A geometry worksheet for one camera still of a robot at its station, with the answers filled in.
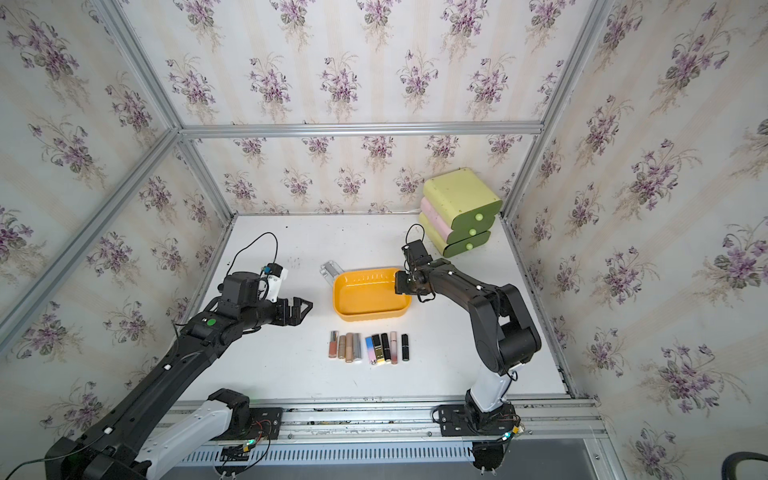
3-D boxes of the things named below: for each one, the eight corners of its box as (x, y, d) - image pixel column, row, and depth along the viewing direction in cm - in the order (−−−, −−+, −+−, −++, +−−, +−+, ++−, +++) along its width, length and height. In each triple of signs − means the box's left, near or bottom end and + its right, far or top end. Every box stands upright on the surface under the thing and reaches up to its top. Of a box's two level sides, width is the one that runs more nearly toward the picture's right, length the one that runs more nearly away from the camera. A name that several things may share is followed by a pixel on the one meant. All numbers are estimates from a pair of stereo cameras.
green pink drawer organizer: (442, 262, 107) (453, 221, 90) (415, 222, 120) (420, 180, 103) (487, 246, 112) (505, 205, 95) (456, 210, 125) (467, 167, 108)
